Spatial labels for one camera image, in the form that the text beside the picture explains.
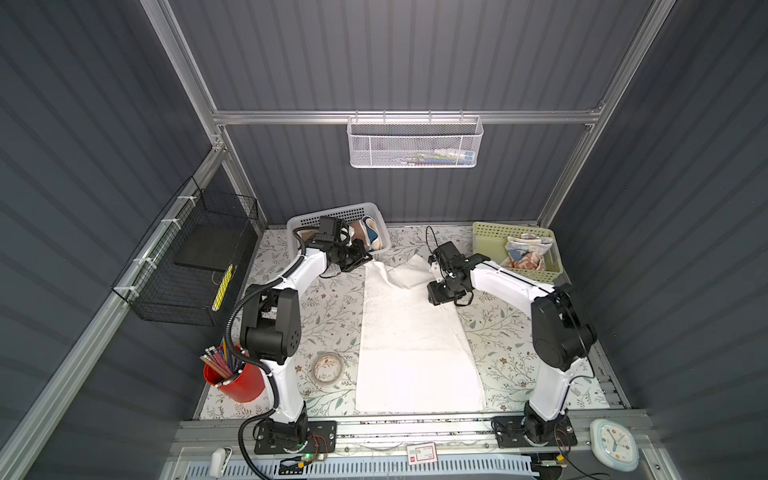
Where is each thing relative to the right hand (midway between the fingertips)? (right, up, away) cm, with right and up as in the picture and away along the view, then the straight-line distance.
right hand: (439, 298), depth 94 cm
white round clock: (+38, -31, -23) cm, 55 cm away
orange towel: (-27, +22, +14) cm, 37 cm away
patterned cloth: (+33, +15, +12) cm, 38 cm away
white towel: (-9, -16, -6) cm, 19 cm away
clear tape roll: (-34, -19, -9) cm, 40 cm away
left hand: (-21, +14, 0) cm, 25 cm away
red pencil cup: (-51, -16, -25) cm, 59 cm away
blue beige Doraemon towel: (-22, +21, +16) cm, 35 cm away
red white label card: (-8, -34, -23) cm, 42 cm away
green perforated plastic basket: (+23, +19, +21) cm, 37 cm away
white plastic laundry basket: (-32, +30, +21) cm, 49 cm away
